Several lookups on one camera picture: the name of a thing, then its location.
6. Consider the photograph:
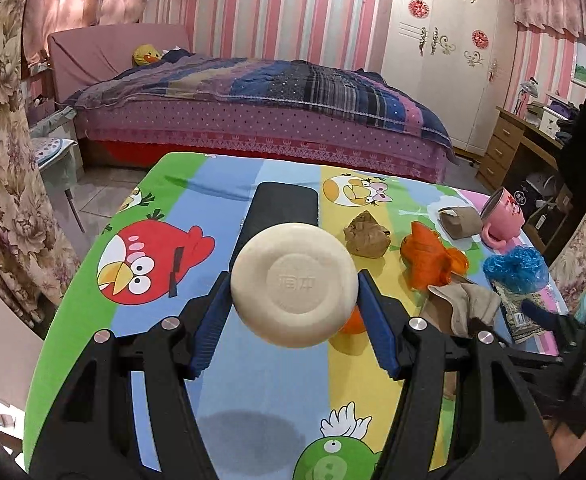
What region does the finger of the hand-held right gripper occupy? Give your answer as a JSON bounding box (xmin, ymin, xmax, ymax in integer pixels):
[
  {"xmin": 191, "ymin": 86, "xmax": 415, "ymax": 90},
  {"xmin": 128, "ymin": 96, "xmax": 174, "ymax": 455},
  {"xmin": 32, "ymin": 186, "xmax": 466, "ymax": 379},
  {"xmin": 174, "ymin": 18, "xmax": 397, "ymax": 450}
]
[{"xmin": 520, "ymin": 300, "xmax": 586, "ymax": 343}]

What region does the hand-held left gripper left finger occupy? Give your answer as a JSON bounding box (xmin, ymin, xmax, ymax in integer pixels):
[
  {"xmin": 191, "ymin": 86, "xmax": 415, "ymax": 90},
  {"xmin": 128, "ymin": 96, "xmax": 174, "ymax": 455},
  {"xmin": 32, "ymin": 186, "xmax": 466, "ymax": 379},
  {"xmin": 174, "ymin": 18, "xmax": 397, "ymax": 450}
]
[{"xmin": 25, "ymin": 271, "xmax": 234, "ymax": 480}]

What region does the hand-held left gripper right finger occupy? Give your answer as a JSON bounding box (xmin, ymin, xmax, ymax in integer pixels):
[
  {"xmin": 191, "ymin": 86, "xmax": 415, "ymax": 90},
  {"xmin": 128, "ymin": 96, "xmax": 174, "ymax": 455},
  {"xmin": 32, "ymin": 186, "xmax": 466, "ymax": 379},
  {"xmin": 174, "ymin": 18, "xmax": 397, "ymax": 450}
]
[{"xmin": 355, "ymin": 269, "xmax": 559, "ymax": 480}]

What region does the printed snack wrapper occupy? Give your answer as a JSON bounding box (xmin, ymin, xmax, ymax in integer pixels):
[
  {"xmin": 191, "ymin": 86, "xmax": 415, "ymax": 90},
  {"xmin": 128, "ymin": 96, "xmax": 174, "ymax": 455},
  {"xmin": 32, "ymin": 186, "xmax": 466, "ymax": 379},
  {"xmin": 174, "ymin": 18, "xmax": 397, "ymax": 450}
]
[{"xmin": 493, "ymin": 280, "xmax": 546, "ymax": 345}]

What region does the beige cloth sock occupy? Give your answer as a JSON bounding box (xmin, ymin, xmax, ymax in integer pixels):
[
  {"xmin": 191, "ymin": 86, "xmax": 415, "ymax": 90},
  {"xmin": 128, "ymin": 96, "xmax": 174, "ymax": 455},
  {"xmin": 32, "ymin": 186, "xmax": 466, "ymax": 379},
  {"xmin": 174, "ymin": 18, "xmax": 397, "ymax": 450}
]
[{"xmin": 419, "ymin": 282, "xmax": 501, "ymax": 338}]

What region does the round beige soap bar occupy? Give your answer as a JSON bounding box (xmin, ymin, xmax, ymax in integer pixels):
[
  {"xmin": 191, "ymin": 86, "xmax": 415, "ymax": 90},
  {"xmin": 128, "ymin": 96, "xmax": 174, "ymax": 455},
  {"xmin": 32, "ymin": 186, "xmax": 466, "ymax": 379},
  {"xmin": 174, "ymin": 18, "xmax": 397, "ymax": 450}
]
[{"xmin": 230, "ymin": 222, "xmax": 360, "ymax": 348}]

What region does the orange fruit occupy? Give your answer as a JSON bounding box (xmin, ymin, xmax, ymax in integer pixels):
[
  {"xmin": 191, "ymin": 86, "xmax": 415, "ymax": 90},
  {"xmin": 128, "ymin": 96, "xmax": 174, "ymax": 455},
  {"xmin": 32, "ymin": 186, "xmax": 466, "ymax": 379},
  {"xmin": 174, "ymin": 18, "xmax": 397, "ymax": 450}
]
[{"xmin": 340, "ymin": 305, "xmax": 366, "ymax": 335}]

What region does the blue plastic bag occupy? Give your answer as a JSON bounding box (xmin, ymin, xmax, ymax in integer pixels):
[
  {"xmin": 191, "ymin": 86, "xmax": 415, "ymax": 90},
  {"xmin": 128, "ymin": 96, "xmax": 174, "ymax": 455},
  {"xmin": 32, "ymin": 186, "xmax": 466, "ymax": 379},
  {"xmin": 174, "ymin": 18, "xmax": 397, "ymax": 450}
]
[{"xmin": 483, "ymin": 247, "xmax": 550, "ymax": 292}]

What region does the orange plastic wrapper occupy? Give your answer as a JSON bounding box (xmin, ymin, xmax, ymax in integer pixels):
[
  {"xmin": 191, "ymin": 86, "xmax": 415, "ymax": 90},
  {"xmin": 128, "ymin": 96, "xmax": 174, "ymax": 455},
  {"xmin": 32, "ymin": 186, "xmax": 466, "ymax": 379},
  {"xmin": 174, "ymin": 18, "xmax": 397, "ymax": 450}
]
[{"xmin": 399, "ymin": 221, "xmax": 470, "ymax": 291}]

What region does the crumpled brown paper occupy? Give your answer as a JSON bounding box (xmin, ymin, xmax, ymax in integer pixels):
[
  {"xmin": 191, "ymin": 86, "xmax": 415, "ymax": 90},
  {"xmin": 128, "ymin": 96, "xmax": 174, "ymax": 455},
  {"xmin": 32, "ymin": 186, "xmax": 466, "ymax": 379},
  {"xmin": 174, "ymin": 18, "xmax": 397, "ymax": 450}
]
[{"xmin": 344, "ymin": 210, "xmax": 391, "ymax": 258}]

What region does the pink mug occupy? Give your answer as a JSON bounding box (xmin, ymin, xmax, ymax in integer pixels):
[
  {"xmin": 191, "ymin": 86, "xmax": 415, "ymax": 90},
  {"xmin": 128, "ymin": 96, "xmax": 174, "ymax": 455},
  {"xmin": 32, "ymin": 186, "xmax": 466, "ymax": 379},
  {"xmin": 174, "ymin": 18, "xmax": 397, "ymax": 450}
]
[{"xmin": 480, "ymin": 187, "xmax": 526, "ymax": 248}]

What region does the cardboard tube roll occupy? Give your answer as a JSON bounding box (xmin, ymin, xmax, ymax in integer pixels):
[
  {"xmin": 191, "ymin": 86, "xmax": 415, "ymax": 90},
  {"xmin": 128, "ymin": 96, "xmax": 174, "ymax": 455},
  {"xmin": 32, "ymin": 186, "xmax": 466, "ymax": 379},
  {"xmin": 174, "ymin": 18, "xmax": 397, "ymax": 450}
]
[{"xmin": 438, "ymin": 206, "xmax": 481, "ymax": 240}]

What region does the appliance under desk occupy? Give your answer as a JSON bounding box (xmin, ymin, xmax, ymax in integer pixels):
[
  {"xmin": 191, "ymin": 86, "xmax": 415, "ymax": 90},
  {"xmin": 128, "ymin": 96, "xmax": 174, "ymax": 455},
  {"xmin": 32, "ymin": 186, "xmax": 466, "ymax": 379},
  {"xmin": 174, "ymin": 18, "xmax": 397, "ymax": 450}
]
[{"xmin": 516, "ymin": 172, "xmax": 561, "ymax": 216}]

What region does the black textured case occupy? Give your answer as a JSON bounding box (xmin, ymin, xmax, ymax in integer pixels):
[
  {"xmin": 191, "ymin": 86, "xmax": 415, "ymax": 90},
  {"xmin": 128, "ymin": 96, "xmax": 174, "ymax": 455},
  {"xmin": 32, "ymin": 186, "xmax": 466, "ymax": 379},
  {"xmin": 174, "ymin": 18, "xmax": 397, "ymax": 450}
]
[{"xmin": 228, "ymin": 181, "xmax": 320, "ymax": 272}]

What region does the cartoon bird printed tablecloth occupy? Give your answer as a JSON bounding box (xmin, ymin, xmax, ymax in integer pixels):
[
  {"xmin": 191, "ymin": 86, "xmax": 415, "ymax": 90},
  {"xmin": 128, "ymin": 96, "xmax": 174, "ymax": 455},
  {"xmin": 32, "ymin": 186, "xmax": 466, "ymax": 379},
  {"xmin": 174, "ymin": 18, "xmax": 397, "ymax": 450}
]
[{"xmin": 23, "ymin": 152, "xmax": 569, "ymax": 480}]

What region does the wooden desk with drawers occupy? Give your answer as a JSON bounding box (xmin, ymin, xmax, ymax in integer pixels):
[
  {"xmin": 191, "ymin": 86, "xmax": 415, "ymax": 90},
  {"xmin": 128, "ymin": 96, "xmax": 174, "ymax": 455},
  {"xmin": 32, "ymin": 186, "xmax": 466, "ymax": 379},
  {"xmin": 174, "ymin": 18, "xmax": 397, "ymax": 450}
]
[{"xmin": 476, "ymin": 105, "xmax": 574, "ymax": 241}]

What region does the white box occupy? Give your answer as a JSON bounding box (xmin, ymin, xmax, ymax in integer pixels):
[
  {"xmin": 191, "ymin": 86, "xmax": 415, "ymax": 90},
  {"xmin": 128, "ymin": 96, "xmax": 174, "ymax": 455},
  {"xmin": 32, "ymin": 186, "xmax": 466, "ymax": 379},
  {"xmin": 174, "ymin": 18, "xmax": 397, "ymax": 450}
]
[{"xmin": 540, "ymin": 105, "xmax": 569, "ymax": 136}]

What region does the bed with pink headboard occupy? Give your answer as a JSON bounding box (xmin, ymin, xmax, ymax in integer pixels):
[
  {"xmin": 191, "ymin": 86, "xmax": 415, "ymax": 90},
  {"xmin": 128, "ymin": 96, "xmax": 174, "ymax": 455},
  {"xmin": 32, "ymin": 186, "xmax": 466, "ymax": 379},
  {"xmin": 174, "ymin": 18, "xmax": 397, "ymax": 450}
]
[{"xmin": 48, "ymin": 22, "xmax": 456, "ymax": 183}]

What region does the desk lamp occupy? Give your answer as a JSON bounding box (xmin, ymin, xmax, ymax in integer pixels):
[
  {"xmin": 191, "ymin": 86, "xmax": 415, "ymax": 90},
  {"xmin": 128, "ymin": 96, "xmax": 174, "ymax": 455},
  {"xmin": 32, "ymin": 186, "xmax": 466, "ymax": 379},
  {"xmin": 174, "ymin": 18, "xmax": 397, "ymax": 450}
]
[{"xmin": 513, "ymin": 77, "xmax": 539, "ymax": 116}]

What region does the chair with cushion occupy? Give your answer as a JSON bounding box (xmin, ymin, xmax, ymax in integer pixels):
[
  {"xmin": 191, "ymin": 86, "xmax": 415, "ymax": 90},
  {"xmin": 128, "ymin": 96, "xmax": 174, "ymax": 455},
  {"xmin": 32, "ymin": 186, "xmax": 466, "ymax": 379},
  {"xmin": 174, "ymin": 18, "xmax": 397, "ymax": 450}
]
[{"xmin": 28, "ymin": 105, "xmax": 86, "ymax": 233}]

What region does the plaid patchwork blanket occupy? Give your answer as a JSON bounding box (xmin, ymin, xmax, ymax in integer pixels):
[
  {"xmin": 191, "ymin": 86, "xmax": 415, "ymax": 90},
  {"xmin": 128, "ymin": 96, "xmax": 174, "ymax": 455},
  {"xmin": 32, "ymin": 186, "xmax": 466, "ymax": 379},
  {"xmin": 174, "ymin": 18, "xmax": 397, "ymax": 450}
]
[{"xmin": 68, "ymin": 55, "xmax": 454, "ymax": 161}]

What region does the white wardrobe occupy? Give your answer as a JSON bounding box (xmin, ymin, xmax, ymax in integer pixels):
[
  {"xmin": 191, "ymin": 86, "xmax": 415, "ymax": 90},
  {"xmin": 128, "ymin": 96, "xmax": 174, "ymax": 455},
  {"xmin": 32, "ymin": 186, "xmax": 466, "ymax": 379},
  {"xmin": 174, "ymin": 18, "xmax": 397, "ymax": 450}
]
[{"xmin": 380, "ymin": 0, "xmax": 516, "ymax": 156}]

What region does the yellow duck plush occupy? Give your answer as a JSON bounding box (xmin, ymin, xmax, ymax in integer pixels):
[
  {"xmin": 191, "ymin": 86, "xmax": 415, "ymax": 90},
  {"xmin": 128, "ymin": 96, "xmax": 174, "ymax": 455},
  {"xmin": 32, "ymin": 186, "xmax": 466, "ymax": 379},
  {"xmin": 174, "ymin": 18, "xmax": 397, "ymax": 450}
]
[{"xmin": 132, "ymin": 44, "xmax": 163, "ymax": 67}]

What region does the pink window curtain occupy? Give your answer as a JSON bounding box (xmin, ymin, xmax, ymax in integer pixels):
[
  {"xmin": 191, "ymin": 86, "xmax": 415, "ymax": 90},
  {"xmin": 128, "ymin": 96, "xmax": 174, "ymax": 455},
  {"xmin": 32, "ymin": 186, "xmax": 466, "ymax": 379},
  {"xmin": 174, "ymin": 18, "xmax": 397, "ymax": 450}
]
[{"xmin": 23, "ymin": 0, "xmax": 154, "ymax": 66}]

